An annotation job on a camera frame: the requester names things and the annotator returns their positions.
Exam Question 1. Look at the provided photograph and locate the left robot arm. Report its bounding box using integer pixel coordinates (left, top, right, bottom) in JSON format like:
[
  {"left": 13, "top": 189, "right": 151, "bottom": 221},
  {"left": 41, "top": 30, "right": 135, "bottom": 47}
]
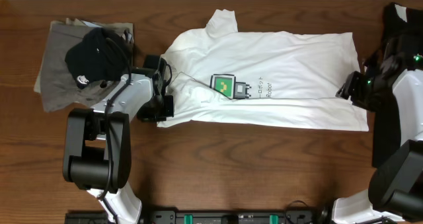
[{"left": 63, "top": 56, "right": 174, "bottom": 223}]

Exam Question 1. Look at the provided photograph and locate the black t-shirt on right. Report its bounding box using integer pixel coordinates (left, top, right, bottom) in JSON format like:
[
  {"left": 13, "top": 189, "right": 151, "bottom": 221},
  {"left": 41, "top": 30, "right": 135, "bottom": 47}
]
[{"left": 372, "top": 3, "right": 422, "bottom": 168}]

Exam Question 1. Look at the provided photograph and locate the white printed t-shirt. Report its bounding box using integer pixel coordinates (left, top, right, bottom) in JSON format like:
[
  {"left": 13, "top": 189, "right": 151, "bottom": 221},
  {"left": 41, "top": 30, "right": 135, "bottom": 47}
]
[{"left": 161, "top": 9, "right": 368, "bottom": 131}]

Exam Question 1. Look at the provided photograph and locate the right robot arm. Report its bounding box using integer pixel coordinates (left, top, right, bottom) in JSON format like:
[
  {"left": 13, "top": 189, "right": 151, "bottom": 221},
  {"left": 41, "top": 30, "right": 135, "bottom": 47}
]
[{"left": 322, "top": 34, "right": 422, "bottom": 223}]

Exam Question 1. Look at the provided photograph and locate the grey folded garment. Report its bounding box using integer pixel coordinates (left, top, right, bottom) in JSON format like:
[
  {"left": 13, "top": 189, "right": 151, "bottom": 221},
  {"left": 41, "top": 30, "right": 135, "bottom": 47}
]
[{"left": 40, "top": 24, "right": 117, "bottom": 112}]

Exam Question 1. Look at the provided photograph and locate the black folded garment with logo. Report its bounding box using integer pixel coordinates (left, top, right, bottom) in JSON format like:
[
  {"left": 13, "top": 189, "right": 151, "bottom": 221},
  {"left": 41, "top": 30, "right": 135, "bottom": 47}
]
[{"left": 65, "top": 28, "right": 133, "bottom": 89}]

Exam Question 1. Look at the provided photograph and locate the beige folded garment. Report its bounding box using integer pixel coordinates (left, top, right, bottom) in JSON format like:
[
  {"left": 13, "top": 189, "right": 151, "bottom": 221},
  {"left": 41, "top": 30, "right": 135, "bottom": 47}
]
[{"left": 34, "top": 18, "right": 134, "bottom": 94}]

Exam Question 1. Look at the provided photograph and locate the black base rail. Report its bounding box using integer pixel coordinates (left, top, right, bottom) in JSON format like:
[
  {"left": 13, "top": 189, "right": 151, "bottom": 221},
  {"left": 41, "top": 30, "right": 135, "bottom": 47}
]
[{"left": 64, "top": 208, "right": 334, "bottom": 224}]

